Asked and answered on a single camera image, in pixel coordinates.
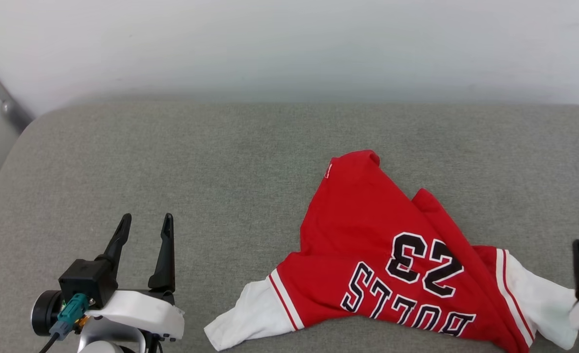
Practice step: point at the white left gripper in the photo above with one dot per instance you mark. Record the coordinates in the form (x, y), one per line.
(142, 311)

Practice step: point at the red and white basketball jersey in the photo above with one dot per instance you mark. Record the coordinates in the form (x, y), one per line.
(368, 230)

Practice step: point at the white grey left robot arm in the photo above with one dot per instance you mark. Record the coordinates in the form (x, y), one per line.
(108, 338)

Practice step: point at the grey fabric sofa seat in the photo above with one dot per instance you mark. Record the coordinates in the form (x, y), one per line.
(221, 171)

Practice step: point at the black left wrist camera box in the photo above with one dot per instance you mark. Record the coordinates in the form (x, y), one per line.
(86, 279)

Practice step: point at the grey metal rail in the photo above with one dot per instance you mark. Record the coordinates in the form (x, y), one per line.
(10, 108)

